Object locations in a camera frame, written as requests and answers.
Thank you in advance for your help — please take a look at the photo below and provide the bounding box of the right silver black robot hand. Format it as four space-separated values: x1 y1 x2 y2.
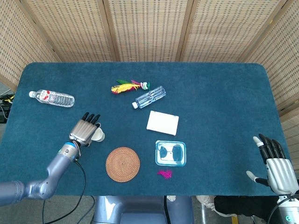
246 133 299 195

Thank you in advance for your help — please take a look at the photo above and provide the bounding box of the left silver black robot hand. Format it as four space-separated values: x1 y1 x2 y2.
69 112 102 147

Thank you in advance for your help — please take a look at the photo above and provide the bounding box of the small white cup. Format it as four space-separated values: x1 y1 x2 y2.
91 125 106 142

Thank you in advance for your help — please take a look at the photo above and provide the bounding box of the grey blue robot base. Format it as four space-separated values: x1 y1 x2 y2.
92 195 194 224

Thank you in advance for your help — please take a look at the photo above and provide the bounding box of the brown round woven coaster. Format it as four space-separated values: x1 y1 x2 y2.
105 147 141 183

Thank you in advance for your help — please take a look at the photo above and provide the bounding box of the clear bottle with red label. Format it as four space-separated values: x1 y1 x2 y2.
28 89 75 108

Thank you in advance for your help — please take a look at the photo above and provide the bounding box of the black bag on floor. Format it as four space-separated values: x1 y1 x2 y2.
214 195 280 221

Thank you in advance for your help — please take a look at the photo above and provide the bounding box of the colourful feather shuttlecock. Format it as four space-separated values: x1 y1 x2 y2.
111 79 151 95

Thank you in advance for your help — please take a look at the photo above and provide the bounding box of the blue table mat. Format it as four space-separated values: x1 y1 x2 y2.
0 62 292 196

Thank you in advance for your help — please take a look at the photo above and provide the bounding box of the clear square plastic bottle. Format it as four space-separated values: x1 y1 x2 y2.
132 85 167 109

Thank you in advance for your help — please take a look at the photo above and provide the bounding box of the white flat rectangular box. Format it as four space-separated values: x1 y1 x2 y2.
146 110 180 136

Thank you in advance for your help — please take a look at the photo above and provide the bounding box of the metal table leg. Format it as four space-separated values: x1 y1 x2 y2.
199 195 208 224

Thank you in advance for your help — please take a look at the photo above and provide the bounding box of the clear glass rectangular container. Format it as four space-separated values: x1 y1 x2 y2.
155 140 187 167

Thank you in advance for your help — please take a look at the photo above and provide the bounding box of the loose pink feather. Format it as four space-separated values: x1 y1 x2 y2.
157 169 173 180

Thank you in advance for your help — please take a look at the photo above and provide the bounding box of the woven folding screen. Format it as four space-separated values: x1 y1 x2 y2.
0 0 299 178

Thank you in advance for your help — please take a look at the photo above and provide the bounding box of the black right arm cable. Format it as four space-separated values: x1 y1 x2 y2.
266 195 295 224

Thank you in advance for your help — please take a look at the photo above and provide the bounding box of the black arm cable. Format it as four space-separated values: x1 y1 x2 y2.
42 158 87 224
266 195 295 224

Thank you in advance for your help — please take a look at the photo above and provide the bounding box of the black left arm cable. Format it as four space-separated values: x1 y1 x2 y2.
42 158 87 224

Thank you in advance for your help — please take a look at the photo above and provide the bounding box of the blue floor cable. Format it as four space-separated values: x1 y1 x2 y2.
84 195 96 224

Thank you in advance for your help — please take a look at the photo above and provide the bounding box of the black equipment with cables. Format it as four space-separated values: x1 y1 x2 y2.
0 92 15 124

